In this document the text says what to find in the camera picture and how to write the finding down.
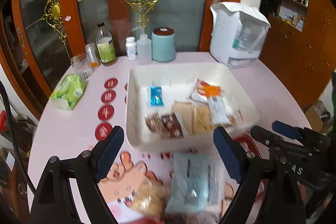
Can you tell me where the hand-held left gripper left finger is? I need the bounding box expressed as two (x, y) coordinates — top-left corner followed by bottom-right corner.
(30, 126), (125, 224)

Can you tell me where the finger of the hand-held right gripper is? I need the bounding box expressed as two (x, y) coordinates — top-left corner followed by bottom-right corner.
(272, 120), (332, 144)
(251, 126), (308, 159)

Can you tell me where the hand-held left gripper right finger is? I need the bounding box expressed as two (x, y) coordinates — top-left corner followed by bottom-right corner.
(213, 126), (307, 224)

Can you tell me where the large light blue packet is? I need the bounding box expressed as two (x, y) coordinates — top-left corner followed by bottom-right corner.
(165, 152), (223, 215)

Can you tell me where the yellow cracker packet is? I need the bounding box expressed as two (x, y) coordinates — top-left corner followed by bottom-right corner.
(191, 103), (214, 132)

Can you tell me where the orange and white packet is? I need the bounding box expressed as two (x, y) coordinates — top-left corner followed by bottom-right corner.
(203, 85), (233, 126)

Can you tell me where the clear nut bar packet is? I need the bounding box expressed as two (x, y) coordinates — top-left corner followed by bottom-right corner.
(145, 112), (164, 132)

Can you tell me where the brown wafer packet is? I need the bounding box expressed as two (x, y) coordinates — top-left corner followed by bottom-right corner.
(172, 101), (195, 135)

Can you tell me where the small dark red packet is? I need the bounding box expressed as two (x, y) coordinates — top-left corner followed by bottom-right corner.
(161, 112), (189, 138)

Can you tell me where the red and white packet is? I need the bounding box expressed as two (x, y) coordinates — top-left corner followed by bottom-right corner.
(189, 79), (210, 102)

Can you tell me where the blue foil snack packet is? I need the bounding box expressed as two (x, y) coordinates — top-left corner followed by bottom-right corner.
(149, 86), (164, 107)

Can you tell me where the white plastic bin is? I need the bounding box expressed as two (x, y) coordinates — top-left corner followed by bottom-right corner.
(125, 63), (260, 153)

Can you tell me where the cardboard box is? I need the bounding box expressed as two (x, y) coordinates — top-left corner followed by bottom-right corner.
(304, 101), (331, 132)

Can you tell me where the wooden cabinet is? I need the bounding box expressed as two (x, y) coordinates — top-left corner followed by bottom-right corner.
(259, 0), (336, 109)

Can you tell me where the puffed rice cake packet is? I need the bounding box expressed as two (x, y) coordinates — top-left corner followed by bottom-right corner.
(130, 181), (168, 216)

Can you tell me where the green tissue pack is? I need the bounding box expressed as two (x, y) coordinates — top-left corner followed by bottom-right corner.
(49, 74), (87, 111)

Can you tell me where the ribbed glass cup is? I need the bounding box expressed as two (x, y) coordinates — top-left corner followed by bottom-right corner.
(70, 53), (93, 80)

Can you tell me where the clear spice jar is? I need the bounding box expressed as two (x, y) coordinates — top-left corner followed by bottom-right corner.
(85, 43), (101, 68)

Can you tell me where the glass bottle green label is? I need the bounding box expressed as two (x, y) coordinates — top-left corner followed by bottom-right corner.
(96, 22), (117, 65)

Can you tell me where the white pill bottle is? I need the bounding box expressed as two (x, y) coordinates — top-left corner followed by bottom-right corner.
(125, 37), (138, 60)

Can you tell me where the white countertop dispenser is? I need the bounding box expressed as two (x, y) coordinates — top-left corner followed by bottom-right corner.
(209, 1), (271, 69)

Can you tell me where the translucent squeeze bottle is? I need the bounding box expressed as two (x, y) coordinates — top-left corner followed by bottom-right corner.
(137, 26), (153, 65)

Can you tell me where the teal ceramic canister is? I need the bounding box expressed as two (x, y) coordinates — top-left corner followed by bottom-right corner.
(151, 27), (176, 62)

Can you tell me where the wooden glass door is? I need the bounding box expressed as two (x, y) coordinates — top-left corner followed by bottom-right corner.
(0, 0), (79, 114)
(56, 0), (244, 56)

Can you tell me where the small gold door ornament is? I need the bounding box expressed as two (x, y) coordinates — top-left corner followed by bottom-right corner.
(25, 0), (71, 43)

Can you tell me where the black cable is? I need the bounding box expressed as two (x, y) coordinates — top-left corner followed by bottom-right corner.
(0, 81), (36, 194)

